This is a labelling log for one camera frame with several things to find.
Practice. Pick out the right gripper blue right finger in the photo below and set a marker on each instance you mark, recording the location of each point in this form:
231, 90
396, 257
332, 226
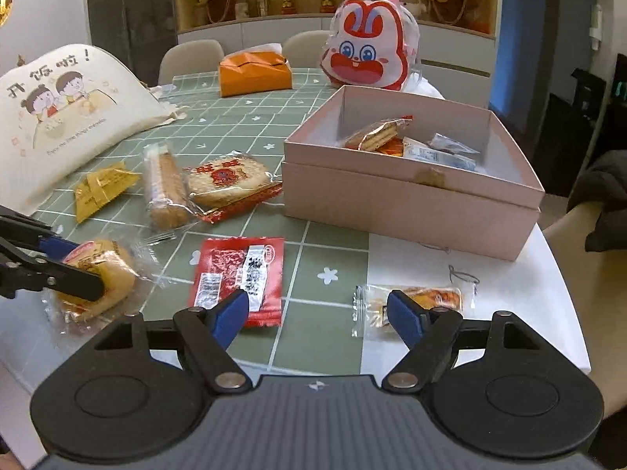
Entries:
407, 318

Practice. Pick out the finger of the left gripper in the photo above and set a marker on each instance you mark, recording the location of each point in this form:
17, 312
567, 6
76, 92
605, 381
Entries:
20, 271
27, 233

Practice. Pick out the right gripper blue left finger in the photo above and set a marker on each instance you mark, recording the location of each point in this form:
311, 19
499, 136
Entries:
228, 317

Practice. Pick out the red square snack packet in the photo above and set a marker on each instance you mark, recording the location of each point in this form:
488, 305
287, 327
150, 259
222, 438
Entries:
253, 265

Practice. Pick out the small bread bun packet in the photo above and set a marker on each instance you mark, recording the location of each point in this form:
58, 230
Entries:
129, 272

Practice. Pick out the blue seaweed snack bag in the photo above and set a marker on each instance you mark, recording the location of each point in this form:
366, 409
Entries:
442, 151

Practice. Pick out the clear pastry packet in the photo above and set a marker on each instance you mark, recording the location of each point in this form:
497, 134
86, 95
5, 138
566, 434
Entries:
377, 307

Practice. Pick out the yellow snack packet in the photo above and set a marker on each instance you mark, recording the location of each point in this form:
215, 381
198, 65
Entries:
97, 189

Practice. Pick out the green checked tablecloth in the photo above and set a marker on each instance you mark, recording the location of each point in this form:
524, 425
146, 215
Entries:
322, 264

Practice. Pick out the cream cartoon canvas bag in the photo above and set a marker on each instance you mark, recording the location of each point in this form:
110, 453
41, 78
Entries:
62, 110

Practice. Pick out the long biscuit pack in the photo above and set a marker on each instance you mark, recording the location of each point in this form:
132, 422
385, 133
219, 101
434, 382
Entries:
166, 195

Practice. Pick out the round rice cracker packet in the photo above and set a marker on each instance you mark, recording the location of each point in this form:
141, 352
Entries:
229, 185

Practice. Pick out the pink cardboard box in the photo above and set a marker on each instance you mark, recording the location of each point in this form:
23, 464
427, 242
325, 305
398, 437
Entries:
489, 211

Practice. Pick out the wafer packet in box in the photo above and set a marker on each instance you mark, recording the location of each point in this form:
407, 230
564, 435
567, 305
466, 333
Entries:
375, 135

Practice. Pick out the beige chair left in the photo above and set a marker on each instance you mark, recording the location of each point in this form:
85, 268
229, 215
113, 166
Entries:
197, 56

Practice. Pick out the beige chair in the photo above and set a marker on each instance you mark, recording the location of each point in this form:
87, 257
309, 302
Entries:
305, 49
197, 56

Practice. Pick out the orange tissue box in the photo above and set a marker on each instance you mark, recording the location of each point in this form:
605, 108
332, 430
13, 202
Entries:
257, 69

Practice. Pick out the red white rabbit bag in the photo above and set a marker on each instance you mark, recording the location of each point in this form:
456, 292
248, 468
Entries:
373, 43

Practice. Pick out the beige chair right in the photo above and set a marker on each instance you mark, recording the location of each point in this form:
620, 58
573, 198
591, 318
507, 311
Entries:
305, 49

